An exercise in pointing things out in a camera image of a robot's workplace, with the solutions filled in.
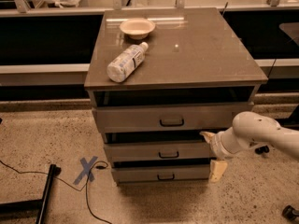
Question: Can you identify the grey drawer cabinet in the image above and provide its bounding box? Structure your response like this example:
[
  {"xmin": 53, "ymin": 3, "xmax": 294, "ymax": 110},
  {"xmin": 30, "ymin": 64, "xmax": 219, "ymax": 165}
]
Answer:
[{"xmin": 83, "ymin": 7, "xmax": 269, "ymax": 186}]

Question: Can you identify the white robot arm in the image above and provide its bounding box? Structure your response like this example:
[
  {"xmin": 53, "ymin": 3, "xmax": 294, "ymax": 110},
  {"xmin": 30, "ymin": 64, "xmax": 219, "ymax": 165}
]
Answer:
[{"xmin": 200, "ymin": 112, "xmax": 299, "ymax": 183}]

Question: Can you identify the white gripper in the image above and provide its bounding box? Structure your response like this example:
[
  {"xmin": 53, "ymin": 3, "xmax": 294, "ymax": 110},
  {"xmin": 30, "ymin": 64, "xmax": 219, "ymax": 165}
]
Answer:
[{"xmin": 200, "ymin": 127, "xmax": 247, "ymax": 183}]

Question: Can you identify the black stand leg left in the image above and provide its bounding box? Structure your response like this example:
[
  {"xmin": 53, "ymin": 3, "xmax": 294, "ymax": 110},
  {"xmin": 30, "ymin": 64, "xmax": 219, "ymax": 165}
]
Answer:
[{"xmin": 0, "ymin": 164, "xmax": 61, "ymax": 224}]

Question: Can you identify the white plastic bottle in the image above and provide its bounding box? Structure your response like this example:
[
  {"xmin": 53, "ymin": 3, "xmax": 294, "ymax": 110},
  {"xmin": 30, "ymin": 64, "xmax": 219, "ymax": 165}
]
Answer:
[{"xmin": 107, "ymin": 42, "xmax": 149, "ymax": 83}]

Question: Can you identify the blue tape cross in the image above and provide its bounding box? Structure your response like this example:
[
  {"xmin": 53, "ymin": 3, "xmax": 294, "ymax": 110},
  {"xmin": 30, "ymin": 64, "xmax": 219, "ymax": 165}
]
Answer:
[{"xmin": 74, "ymin": 156, "xmax": 97, "ymax": 185}]

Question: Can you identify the beige paper bowl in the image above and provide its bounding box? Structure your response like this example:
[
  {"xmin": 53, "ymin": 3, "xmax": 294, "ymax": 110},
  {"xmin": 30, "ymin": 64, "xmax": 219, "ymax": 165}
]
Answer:
[{"xmin": 120, "ymin": 18, "xmax": 155, "ymax": 40}]

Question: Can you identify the grey drawer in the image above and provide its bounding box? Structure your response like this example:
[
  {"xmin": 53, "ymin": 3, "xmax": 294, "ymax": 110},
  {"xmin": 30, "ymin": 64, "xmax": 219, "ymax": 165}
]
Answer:
[
  {"xmin": 104, "ymin": 140, "xmax": 215, "ymax": 162},
  {"xmin": 93, "ymin": 103, "xmax": 253, "ymax": 133},
  {"xmin": 111, "ymin": 164, "xmax": 210, "ymax": 184}
]

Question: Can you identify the black caster wheel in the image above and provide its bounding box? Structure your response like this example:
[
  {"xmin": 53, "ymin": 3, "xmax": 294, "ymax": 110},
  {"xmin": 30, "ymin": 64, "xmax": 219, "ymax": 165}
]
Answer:
[{"xmin": 282, "ymin": 205, "xmax": 299, "ymax": 221}]

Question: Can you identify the black stand leg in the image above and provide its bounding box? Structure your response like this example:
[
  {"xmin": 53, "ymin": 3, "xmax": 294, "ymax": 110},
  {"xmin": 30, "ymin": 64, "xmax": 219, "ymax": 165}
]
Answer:
[
  {"xmin": 0, "ymin": 164, "xmax": 61, "ymax": 224},
  {"xmin": 255, "ymin": 146, "xmax": 270, "ymax": 155}
]

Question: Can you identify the black stand leg right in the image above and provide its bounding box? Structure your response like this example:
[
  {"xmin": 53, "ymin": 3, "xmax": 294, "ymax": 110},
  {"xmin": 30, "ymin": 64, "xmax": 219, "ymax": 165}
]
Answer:
[{"xmin": 255, "ymin": 146, "xmax": 270, "ymax": 155}]

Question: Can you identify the black floor cable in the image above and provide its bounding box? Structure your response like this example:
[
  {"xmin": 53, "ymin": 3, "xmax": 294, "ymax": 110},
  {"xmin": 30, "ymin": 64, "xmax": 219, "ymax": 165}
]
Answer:
[{"xmin": 0, "ymin": 160, "xmax": 112, "ymax": 224}]

